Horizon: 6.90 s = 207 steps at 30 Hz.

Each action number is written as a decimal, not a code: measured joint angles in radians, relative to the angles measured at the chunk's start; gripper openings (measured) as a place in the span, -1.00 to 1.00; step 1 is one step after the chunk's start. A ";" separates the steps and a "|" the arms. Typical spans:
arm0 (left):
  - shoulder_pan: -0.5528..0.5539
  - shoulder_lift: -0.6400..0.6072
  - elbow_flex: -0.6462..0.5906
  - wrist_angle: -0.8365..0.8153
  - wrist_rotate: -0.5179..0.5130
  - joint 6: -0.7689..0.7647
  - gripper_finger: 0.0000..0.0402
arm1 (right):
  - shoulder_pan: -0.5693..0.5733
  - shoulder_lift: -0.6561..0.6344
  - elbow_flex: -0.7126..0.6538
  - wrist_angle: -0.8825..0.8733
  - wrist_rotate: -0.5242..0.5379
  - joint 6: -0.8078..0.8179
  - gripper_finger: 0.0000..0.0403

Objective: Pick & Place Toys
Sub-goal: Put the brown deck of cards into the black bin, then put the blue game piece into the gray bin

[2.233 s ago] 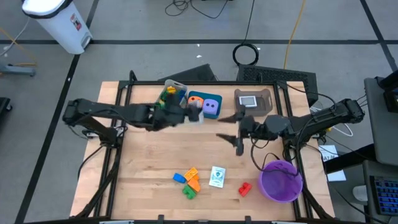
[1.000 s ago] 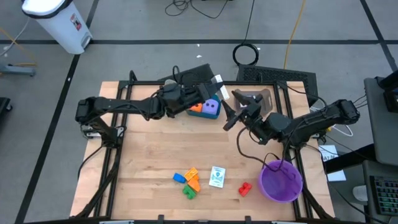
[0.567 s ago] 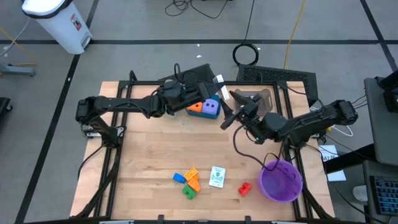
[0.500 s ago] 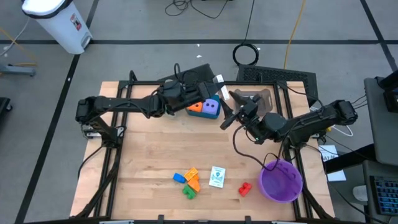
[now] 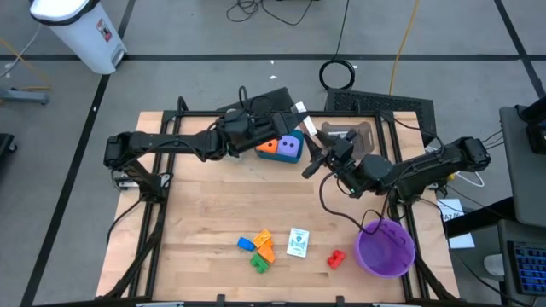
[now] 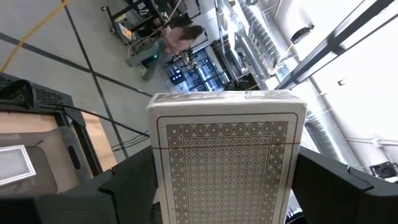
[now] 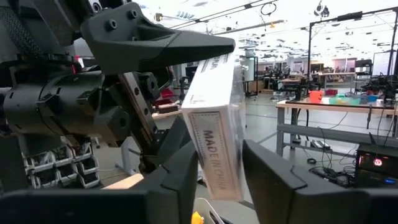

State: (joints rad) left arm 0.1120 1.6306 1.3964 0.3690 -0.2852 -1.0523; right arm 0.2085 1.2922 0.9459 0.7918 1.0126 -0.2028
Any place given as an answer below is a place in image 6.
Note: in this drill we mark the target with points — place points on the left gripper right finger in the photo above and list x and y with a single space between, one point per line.
335 199

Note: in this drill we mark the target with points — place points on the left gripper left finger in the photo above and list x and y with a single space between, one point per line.
77 205

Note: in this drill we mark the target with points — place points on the white-framed grey tile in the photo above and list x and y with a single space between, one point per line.
14 163

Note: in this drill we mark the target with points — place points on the white eraser block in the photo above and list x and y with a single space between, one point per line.
227 161

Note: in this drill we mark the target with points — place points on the black equipment rack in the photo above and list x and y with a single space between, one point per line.
199 71

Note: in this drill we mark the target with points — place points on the person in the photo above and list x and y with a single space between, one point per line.
174 40

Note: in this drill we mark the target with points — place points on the black equipment cart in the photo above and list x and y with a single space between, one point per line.
133 18

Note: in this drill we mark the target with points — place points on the long silver ceiling rail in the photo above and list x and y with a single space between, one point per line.
332 42

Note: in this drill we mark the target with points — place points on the silver air duct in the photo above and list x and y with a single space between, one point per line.
261 40

